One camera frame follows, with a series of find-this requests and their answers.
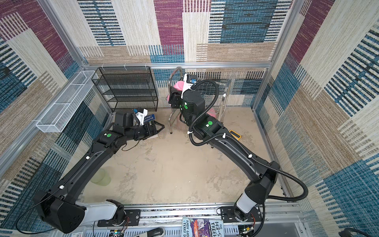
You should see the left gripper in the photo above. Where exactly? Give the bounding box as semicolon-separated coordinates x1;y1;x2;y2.
125;120;165;143

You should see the pink cup front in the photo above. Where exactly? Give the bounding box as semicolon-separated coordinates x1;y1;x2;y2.
167;81;184;101

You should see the pink cup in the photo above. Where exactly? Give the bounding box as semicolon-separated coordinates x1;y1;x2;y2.
167;81;184;101
207;108;217;118

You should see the frosted green cup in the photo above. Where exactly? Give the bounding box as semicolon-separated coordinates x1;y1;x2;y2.
90;168;111;186

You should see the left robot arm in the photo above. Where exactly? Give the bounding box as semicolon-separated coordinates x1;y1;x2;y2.
15;111;165;234

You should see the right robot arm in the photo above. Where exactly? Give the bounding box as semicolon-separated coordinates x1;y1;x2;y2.
168;79;309;222

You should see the silver metal dish rack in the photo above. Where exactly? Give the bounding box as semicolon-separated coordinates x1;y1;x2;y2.
167;67;232;134

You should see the blue treehouse book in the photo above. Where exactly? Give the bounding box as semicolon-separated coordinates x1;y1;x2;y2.
144;114;156;123

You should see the black mesh shelf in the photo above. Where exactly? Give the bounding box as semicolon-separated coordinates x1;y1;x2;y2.
91;66;159;112

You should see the yellow calculator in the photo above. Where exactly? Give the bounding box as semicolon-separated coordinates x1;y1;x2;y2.
230;130;242;140

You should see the purple treehouse book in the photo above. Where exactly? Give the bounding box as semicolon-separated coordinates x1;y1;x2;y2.
181;218;225;237

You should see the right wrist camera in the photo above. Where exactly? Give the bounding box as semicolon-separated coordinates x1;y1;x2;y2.
182;73;198;95

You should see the white wire wall basket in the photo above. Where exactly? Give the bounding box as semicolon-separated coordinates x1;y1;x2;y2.
36;71;95;133

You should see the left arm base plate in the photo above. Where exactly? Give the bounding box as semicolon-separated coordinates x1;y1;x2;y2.
97;209;141;227

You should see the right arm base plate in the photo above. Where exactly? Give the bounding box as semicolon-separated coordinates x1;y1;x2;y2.
216;206;262;223

